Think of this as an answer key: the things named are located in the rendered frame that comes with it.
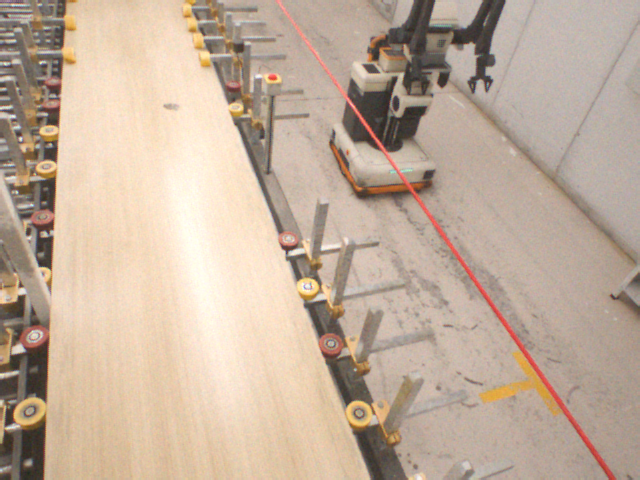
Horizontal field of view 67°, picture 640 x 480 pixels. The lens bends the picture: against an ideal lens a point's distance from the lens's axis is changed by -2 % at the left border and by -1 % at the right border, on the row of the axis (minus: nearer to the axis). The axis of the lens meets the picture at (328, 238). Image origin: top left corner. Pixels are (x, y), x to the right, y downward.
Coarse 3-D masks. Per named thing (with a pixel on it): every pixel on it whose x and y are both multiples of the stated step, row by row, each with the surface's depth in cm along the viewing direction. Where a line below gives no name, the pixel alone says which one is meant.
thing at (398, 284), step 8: (392, 280) 195; (400, 280) 195; (352, 288) 189; (360, 288) 190; (368, 288) 190; (376, 288) 191; (384, 288) 192; (392, 288) 194; (400, 288) 196; (320, 296) 184; (344, 296) 186; (352, 296) 188; (360, 296) 190; (304, 304) 181; (312, 304) 182; (320, 304) 184
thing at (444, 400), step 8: (456, 392) 163; (464, 392) 163; (424, 400) 159; (432, 400) 160; (440, 400) 160; (448, 400) 160; (456, 400) 161; (464, 400) 164; (416, 408) 157; (424, 408) 157; (432, 408) 159; (408, 416) 156; (376, 424) 152; (352, 432) 149; (360, 432) 151
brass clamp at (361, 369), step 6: (354, 336) 171; (348, 342) 169; (354, 342) 169; (348, 348) 168; (354, 348) 168; (354, 360) 164; (354, 366) 165; (360, 366) 163; (366, 366) 163; (354, 372) 164; (360, 372) 163; (366, 372) 165
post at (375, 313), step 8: (368, 312) 149; (376, 312) 145; (368, 320) 150; (376, 320) 148; (368, 328) 151; (376, 328) 151; (360, 336) 158; (368, 336) 153; (360, 344) 159; (368, 344) 157; (360, 352) 160; (368, 352) 161; (360, 360) 163; (352, 376) 171
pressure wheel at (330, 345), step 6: (324, 336) 162; (330, 336) 162; (336, 336) 162; (324, 342) 160; (330, 342) 160; (336, 342) 161; (324, 348) 158; (330, 348) 159; (336, 348) 159; (324, 354) 158; (330, 354) 158; (336, 354) 158
